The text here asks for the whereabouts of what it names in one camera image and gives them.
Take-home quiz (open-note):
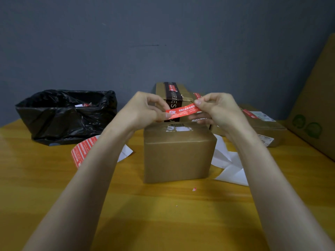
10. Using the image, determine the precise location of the white end label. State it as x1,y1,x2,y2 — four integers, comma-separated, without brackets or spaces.
258,134,275,147

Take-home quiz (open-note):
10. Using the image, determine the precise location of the large green printed carton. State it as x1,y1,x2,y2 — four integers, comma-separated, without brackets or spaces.
284,33,335,161

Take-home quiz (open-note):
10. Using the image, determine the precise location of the person's left forearm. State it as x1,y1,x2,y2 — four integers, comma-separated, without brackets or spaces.
23,125,134,251

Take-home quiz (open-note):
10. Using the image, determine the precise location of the long brown cardboard box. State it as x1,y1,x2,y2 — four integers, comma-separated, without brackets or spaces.
238,104,288,148

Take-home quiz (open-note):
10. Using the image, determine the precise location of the white backing paper strip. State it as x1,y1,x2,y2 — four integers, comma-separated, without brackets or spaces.
211,134,249,187

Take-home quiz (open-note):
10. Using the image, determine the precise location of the person's left hand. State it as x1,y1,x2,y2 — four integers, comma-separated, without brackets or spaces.
110,91,174,134

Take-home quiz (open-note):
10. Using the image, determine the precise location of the red sticker label strip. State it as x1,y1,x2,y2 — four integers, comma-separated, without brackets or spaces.
71,135,134,168

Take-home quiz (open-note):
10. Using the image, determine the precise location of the box with black tape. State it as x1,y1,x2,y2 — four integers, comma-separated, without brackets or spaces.
155,82,195,123

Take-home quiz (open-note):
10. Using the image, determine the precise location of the black plastic trash bag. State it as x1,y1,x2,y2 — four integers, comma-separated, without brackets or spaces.
15,89,118,146

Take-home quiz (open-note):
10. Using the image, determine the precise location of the person's right forearm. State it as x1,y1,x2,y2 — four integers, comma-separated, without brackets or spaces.
230,128,335,251

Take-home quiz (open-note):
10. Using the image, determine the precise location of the person's right hand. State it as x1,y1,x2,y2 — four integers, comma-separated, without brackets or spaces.
188,92,253,141

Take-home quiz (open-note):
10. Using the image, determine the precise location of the white barcode label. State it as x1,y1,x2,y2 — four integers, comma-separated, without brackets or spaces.
251,111,276,122

